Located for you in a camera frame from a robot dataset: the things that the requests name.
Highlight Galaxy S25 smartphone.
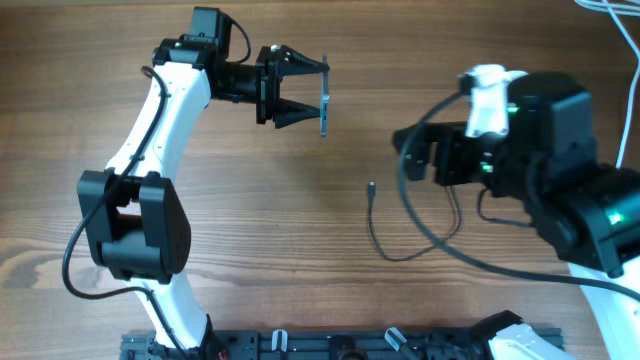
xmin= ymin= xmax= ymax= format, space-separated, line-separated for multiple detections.
xmin=320 ymin=71 xmax=330 ymax=137

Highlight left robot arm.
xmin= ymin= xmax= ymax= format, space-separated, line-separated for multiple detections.
xmin=72 ymin=7 xmax=330 ymax=359

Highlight black USB charging cable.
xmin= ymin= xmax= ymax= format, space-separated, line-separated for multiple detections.
xmin=367 ymin=181 xmax=534 ymax=263

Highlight white power strip cord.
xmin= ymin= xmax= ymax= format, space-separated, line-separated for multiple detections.
xmin=602 ymin=0 xmax=640 ymax=170

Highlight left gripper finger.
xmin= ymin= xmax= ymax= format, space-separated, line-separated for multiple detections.
xmin=273 ymin=99 xmax=320 ymax=129
xmin=275 ymin=46 xmax=330 ymax=77

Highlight right black camera cable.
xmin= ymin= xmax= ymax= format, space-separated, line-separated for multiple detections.
xmin=397 ymin=89 xmax=640 ymax=304

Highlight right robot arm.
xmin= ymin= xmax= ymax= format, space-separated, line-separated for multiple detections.
xmin=392 ymin=65 xmax=639 ymax=359

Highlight white cables at corner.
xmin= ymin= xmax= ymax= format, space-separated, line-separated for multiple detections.
xmin=573 ymin=0 xmax=640 ymax=18

